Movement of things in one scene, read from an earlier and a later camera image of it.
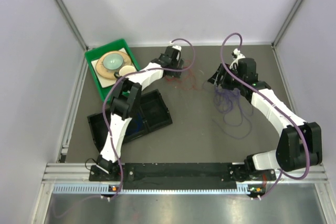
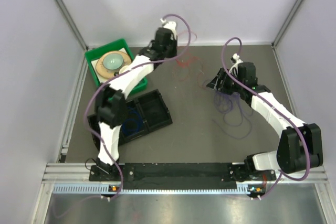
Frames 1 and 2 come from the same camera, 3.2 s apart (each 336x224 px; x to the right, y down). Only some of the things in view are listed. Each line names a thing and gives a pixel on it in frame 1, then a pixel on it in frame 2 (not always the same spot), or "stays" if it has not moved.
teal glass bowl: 113,61 stays
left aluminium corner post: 65,11 stays
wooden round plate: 110,73 stays
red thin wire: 183,88 → 181,70
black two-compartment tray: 154,114 stays
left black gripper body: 175,64 → 170,51
